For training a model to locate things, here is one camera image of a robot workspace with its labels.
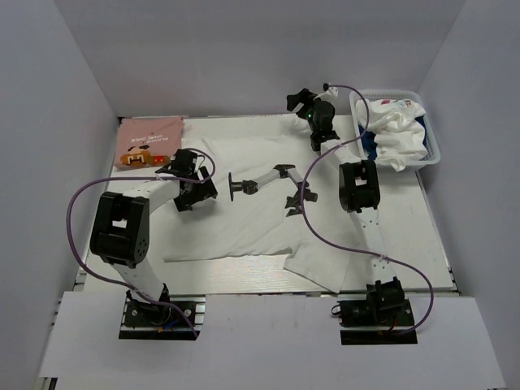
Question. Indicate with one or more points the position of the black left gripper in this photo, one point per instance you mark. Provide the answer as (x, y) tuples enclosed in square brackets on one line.
[(205, 190)]

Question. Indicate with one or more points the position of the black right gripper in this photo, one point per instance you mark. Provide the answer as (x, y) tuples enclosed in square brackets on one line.
[(305, 96)]

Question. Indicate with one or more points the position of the white t shirt robot print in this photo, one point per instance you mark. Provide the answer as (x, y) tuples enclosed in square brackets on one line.
[(249, 243)]

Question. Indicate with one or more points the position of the white t shirt colourful print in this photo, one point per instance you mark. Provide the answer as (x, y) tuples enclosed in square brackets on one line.
[(399, 138)]

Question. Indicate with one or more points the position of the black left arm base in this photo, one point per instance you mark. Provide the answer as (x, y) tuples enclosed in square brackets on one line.
[(139, 322)]

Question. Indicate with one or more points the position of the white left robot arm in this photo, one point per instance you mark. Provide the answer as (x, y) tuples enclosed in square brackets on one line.
[(121, 229)]

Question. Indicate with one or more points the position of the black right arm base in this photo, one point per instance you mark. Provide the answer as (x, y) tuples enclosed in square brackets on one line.
[(358, 327)]

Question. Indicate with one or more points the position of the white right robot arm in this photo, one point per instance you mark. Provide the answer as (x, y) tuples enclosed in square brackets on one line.
[(359, 197)]

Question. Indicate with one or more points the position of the folded pink t shirt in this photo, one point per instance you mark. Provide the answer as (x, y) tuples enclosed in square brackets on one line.
[(147, 142)]

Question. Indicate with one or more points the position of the blue t shirt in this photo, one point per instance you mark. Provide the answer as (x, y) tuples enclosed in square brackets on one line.
[(369, 144)]

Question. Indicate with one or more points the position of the white plastic basket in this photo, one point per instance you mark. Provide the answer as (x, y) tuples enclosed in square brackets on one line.
[(433, 152)]

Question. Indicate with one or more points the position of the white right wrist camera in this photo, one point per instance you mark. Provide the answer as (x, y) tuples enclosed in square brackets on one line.
[(330, 93)]

